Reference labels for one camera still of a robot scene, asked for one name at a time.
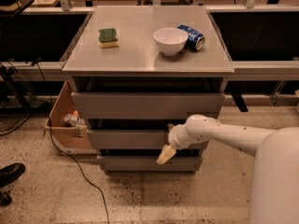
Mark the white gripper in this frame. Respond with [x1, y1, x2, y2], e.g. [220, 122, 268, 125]
[156, 124, 189, 165]

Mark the grey drawer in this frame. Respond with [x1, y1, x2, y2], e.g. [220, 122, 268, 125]
[97, 155, 202, 172]
[86, 129, 212, 151]
[71, 92, 224, 119]

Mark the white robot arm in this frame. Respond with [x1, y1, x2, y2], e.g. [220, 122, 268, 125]
[157, 115, 299, 224]

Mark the grey bottom drawer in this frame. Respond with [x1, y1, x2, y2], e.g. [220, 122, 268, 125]
[97, 155, 202, 172]

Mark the grey drawer cabinet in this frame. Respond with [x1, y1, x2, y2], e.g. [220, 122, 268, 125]
[63, 6, 234, 172]

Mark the grey top drawer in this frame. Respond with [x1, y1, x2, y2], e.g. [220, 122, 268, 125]
[71, 92, 224, 119]

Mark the cardboard box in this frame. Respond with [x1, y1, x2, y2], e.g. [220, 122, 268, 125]
[45, 81, 93, 154]

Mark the orange item in box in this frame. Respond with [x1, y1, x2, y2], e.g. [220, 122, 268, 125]
[72, 110, 79, 117]

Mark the silver can in box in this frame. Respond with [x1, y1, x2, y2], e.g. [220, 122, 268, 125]
[64, 114, 85, 126]

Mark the white bowl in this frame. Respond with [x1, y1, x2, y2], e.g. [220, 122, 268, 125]
[153, 27, 188, 56]

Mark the blue soda can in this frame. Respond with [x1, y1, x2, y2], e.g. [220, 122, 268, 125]
[178, 24, 206, 51]

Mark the green yellow sponge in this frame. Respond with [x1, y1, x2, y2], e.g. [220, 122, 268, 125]
[98, 28, 119, 49]

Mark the black shoe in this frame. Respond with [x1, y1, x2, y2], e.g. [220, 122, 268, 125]
[0, 163, 25, 188]
[0, 192, 12, 206]

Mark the black stand at left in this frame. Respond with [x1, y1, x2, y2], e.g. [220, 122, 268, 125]
[0, 64, 50, 115]

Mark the black floor cable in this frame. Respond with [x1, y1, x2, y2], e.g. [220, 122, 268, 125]
[32, 59, 110, 224]

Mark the grey metal rail frame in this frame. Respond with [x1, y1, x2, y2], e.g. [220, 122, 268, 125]
[0, 4, 299, 82]

